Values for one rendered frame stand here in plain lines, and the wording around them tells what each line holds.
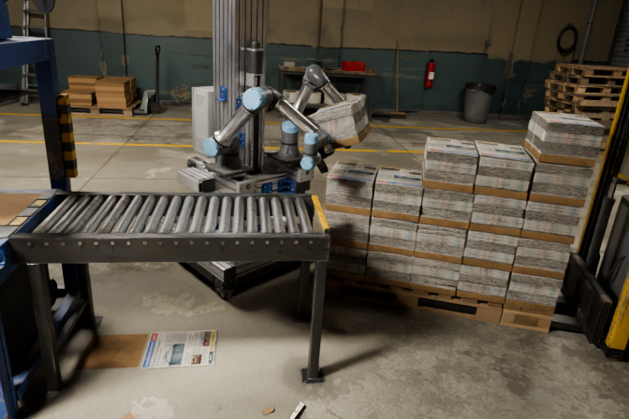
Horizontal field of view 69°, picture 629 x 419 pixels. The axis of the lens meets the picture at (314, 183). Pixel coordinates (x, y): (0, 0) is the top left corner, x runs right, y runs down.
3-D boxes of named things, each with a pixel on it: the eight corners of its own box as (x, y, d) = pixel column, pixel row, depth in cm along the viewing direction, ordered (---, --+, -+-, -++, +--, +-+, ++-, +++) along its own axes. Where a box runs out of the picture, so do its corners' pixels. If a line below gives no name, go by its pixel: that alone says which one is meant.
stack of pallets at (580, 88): (591, 134, 890) (609, 65, 847) (632, 147, 804) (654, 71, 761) (531, 133, 862) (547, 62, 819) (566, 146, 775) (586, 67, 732)
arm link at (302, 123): (263, 95, 270) (324, 150, 263) (253, 97, 261) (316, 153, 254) (272, 79, 265) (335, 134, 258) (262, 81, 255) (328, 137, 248)
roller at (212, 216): (219, 204, 248) (219, 195, 247) (213, 243, 204) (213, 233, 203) (210, 203, 248) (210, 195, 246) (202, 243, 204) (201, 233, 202)
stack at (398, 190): (328, 266, 343) (336, 159, 315) (490, 292, 322) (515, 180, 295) (317, 293, 307) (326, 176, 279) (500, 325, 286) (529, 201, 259)
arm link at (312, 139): (311, 130, 251) (309, 150, 255) (301, 134, 241) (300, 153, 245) (324, 132, 248) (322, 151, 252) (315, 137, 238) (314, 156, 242)
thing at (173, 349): (217, 330, 264) (217, 329, 264) (213, 366, 237) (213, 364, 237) (151, 333, 259) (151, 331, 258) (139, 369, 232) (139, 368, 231)
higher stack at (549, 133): (490, 292, 322) (530, 109, 280) (534, 299, 317) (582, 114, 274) (498, 325, 287) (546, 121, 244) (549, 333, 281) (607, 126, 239)
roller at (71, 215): (92, 202, 239) (91, 194, 237) (57, 244, 195) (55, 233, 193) (81, 202, 238) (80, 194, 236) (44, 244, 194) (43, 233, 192)
